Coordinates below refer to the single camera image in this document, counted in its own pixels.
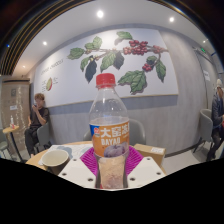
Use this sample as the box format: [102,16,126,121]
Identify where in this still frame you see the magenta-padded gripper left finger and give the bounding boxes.
[58,146,99,189]

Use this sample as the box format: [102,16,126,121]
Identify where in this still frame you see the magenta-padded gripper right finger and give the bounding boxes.
[126,145,167,189]

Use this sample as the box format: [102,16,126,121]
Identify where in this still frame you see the clear red-capped drink bottle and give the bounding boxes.
[88,73,131,190]

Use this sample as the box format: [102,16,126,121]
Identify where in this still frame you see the brown cardboard box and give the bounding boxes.
[133,143,166,168]

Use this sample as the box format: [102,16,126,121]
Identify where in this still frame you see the white paper sheet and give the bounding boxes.
[38,143,94,167]

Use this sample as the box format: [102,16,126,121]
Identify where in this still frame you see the dark mug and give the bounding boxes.
[41,148,70,176]

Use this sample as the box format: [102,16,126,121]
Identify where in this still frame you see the person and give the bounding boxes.
[23,92,51,158]
[206,78,224,163]

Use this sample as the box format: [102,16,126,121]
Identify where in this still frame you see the small round wooden table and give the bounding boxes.
[2,124,21,161]

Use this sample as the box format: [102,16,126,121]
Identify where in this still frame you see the small bottle with red base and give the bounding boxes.
[9,114,16,129]

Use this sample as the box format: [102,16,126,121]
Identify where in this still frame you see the brown panel door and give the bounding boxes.
[0,78,31,158]

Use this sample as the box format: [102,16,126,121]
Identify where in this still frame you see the round ceiling spotlights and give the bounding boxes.
[6,9,209,69]

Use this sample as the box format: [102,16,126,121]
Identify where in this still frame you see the coffee plant wall mural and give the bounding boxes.
[33,27,179,108]

